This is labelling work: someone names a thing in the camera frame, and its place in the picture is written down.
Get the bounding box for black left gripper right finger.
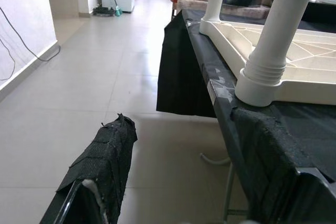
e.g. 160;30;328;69
232;108;336;224

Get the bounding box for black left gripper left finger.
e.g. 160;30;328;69
39;113;139;224

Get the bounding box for white plastic children table top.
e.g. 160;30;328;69
199;16;336;107

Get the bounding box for white curved table hook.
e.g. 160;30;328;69
199;152;229;166

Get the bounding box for black tablecloth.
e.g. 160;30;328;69
156;8;336;224

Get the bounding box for beige patterned cloth cover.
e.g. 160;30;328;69
177;0;271;20

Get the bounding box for metal folding table frame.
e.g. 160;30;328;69
223;163;253;224

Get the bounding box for long thin black wall cable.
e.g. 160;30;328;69
0;6;61;62

